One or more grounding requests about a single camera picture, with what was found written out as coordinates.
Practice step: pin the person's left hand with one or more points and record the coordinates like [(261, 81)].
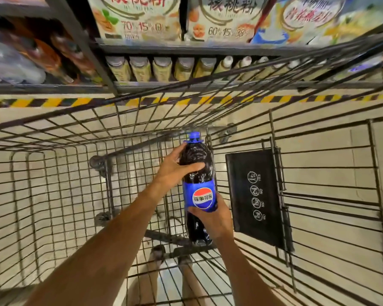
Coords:
[(170, 170)]

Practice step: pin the person's right hand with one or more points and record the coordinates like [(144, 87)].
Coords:
[(218, 221)]

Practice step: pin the blue-label cola bottle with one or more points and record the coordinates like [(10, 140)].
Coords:
[(202, 199)]

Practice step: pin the person's left forearm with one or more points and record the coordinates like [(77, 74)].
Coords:
[(108, 251)]

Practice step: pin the person's right forearm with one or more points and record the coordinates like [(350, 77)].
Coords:
[(242, 274)]

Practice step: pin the person's right leg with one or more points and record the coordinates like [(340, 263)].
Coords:
[(191, 283)]

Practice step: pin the person's leg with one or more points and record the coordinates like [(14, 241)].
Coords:
[(151, 277), (191, 283)]

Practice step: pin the person's left leg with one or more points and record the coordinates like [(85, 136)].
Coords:
[(151, 277)]

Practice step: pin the row of orange tea bottles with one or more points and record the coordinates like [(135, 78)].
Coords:
[(48, 54)]

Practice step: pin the pack of clear water bottles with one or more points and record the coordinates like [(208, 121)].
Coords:
[(12, 66)]

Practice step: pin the row of pale capped jars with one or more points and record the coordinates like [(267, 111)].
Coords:
[(162, 68)]

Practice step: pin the black metal store shelf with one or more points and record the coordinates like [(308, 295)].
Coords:
[(178, 48)]

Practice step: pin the white printed food bag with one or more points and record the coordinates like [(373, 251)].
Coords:
[(137, 19), (226, 19)]

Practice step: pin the blue white food bag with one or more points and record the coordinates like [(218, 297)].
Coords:
[(316, 19)]

